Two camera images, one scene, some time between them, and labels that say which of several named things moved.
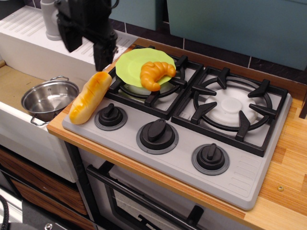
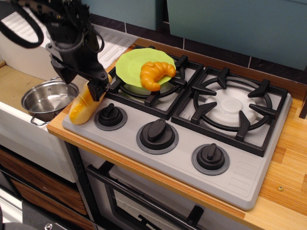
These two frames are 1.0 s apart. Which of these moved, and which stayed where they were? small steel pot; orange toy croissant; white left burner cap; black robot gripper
Moved: black robot gripper
Stayed: small steel pot; orange toy croissant; white left burner cap
